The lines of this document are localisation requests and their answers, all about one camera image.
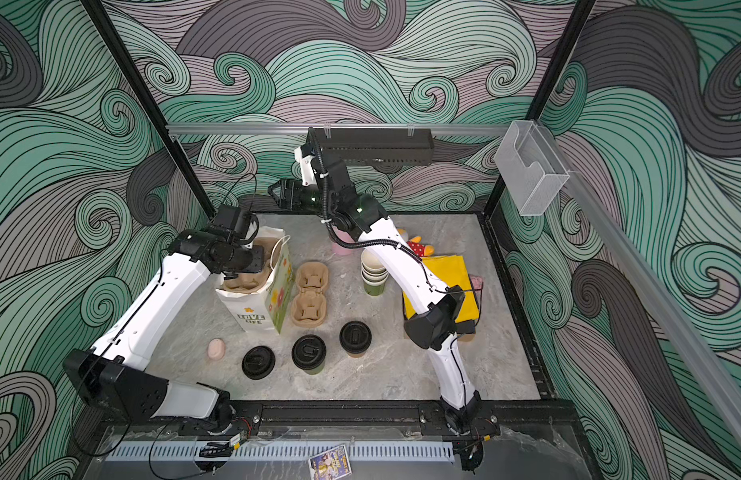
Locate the black cup lid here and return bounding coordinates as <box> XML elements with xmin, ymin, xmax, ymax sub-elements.
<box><xmin>340</xmin><ymin>321</ymin><xmax>373</xmax><ymax>353</ymax></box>
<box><xmin>292</xmin><ymin>334</ymin><xmax>326</xmax><ymax>371</ymax></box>

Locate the yellow napkin stack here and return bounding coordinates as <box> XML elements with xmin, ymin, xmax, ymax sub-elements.
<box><xmin>423</xmin><ymin>255</ymin><xmax>482</xmax><ymax>326</ymax></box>

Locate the pink small object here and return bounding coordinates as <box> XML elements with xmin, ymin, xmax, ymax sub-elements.
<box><xmin>208</xmin><ymin>338</ymin><xmax>226</xmax><ymax>361</ymax></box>

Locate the brown cardboard cup carrier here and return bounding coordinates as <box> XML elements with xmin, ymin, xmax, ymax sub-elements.
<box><xmin>290</xmin><ymin>261</ymin><xmax>330</xmax><ymax>328</ymax></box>

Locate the clear acrylic wall holder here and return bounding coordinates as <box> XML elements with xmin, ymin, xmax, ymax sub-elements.
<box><xmin>494</xmin><ymin>120</ymin><xmax>570</xmax><ymax>217</ymax></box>

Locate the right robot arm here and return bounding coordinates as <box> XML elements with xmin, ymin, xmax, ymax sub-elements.
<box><xmin>268</xmin><ymin>140</ymin><xmax>481</xmax><ymax>435</ymax></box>

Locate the yellow plush toy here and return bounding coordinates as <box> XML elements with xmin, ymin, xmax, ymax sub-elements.
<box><xmin>398</xmin><ymin>228</ymin><xmax>435</xmax><ymax>258</ymax></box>

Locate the stack of black lids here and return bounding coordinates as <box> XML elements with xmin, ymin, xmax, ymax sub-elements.
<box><xmin>242</xmin><ymin>345</ymin><xmax>276</xmax><ymax>380</ymax></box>

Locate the black wall shelf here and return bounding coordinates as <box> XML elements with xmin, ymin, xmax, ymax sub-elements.
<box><xmin>298</xmin><ymin>128</ymin><xmax>435</xmax><ymax>165</ymax></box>

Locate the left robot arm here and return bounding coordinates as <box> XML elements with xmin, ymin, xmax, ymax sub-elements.
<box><xmin>64</xmin><ymin>205</ymin><xmax>264</xmax><ymax>434</ymax></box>

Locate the stack of paper cups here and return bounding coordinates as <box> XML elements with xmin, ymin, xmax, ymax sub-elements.
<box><xmin>360</xmin><ymin>249</ymin><xmax>389</xmax><ymax>296</ymax></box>

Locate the white paper bag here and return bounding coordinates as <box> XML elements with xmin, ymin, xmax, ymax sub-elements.
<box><xmin>214</xmin><ymin>226</ymin><xmax>294</xmax><ymax>334</ymax></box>

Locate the colourful card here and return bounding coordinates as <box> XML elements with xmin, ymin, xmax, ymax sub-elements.
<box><xmin>308</xmin><ymin>444</ymin><xmax>352</xmax><ymax>480</ymax></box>

